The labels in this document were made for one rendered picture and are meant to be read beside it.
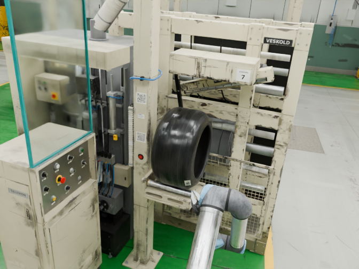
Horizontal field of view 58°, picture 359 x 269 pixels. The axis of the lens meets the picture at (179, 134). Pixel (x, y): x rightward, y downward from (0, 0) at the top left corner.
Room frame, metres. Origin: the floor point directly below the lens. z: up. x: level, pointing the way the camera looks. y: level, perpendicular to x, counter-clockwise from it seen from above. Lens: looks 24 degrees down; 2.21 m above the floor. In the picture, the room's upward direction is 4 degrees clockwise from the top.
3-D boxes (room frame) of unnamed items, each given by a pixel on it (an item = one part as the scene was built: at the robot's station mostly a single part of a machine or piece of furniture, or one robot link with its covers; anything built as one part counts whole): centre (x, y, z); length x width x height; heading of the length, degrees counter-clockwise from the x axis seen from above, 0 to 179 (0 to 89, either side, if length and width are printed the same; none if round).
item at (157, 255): (2.16, 0.25, 0.02); 0.27 x 0.27 x 0.04; 70
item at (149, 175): (2.15, 0.17, 0.90); 0.40 x 0.03 x 0.10; 160
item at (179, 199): (1.96, 0.05, 0.83); 0.36 x 0.09 x 0.06; 70
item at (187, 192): (1.96, 0.05, 0.90); 0.35 x 0.05 x 0.05; 70
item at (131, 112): (2.16, 0.34, 1.19); 0.05 x 0.04 x 0.48; 160
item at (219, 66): (2.33, -0.22, 1.71); 0.61 x 0.25 x 0.15; 70
